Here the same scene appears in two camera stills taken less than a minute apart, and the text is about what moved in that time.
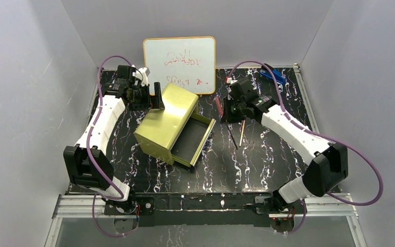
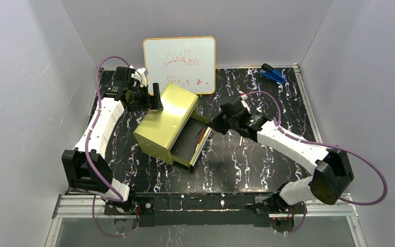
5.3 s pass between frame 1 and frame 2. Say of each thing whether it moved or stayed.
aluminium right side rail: stayed
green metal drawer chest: stayed
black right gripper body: moved
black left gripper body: stayed
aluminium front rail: stayed
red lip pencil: moved
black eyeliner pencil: moved
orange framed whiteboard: stayed
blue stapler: stayed
